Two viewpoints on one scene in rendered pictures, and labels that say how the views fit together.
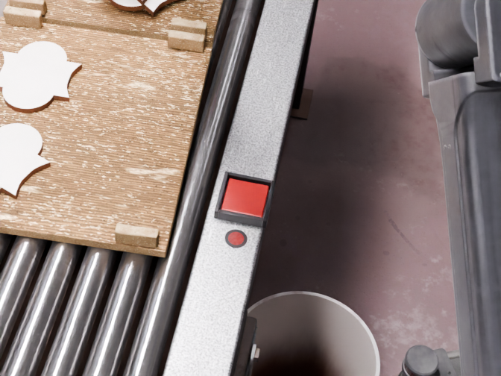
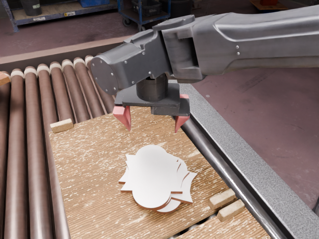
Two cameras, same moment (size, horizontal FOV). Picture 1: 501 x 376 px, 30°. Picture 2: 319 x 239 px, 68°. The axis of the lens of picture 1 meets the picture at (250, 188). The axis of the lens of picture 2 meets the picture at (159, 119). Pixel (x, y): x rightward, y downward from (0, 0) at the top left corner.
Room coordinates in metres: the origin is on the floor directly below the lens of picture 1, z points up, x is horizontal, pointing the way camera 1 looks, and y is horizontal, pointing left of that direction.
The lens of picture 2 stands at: (0.98, 0.37, 1.42)
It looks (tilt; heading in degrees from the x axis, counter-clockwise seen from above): 42 degrees down; 331
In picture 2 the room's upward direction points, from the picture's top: straight up
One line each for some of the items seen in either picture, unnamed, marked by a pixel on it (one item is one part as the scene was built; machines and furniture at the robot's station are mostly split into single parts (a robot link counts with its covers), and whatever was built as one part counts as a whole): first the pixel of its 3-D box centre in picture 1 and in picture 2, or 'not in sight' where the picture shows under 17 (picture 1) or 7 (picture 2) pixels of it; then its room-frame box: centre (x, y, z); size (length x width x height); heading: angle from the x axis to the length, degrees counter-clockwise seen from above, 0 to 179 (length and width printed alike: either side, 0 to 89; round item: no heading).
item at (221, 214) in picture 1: (244, 199); not in sight; (0.83, 0.01, 0.92); 0.08 x 0.08 x 0.02; 85
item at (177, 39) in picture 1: (186, 41); (230, 210); (1.11, 0.13, 0.95); 0.06 x 0.02 x 0.03; 88
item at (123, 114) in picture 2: not in sight; (135, 113); (1.32, 0.25, 1.11); 0.07 x 0.07 x 0.09; 58
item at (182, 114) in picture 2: not in sight; (170, 114); (1.28, 0.19, 1.11); 0.07 x 0.07 x 0.09; 58
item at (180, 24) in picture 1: (188, 28); (221, 199); (1.14, 0.13, 0.95); 0.06 x 0.02 x 0.03; 88
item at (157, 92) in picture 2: not in sight; (152, 83); (1.30, 0.22, 1.18); 0.10 x 0.07 x 0.07; 58
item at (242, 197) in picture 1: (244, 200); not in sight; (0.83, 0.01, 0.92); 0.06 x 0.06 x 0.01; 85
